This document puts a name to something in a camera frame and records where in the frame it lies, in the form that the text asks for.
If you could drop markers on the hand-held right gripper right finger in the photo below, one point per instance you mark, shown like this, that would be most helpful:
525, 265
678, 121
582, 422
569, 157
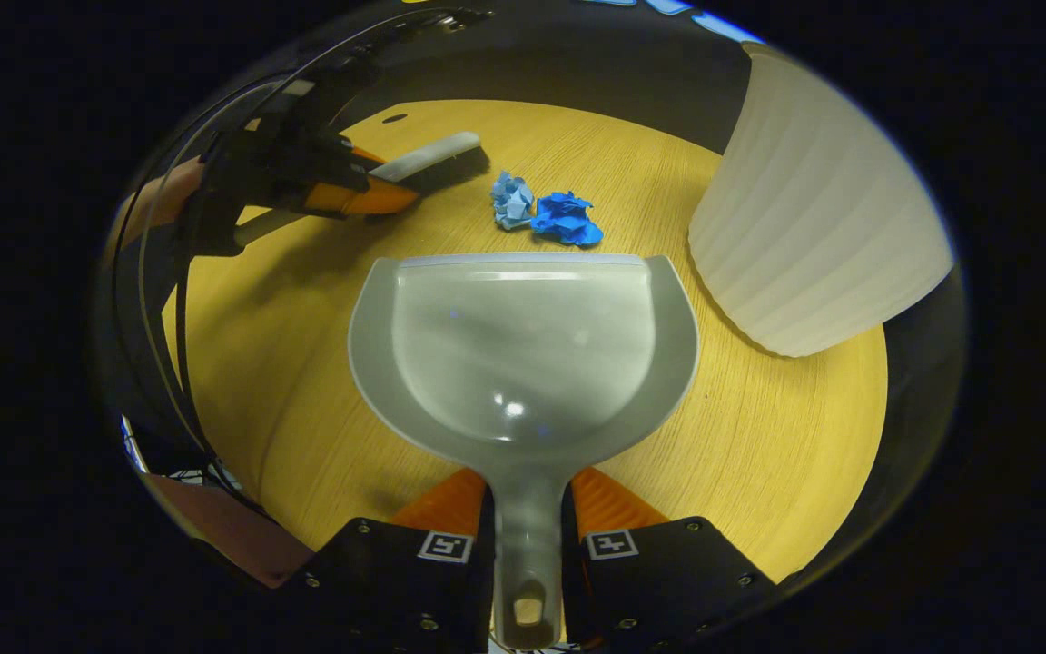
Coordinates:
659, 590

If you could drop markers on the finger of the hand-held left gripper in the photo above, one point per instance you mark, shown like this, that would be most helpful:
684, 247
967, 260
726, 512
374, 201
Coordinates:
360, 153
360, 197

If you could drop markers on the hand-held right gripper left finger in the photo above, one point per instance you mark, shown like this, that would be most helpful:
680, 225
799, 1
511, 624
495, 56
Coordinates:
396, 590

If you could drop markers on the small white broom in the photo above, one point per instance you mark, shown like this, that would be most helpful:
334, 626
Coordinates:
432, 154

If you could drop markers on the light blue paper ball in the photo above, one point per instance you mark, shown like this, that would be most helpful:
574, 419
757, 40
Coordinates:
510, 200

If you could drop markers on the dark blue paper ball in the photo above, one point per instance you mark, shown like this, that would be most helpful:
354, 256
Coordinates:
567, 220

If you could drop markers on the grey plastic dustpan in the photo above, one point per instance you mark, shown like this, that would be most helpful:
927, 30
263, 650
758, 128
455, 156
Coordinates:
523, 345

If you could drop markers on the white ribbed garbage bin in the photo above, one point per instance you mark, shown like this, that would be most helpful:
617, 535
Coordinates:
814, 209

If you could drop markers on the wooden desktop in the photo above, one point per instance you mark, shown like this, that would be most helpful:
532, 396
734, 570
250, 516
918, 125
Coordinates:
759, 436

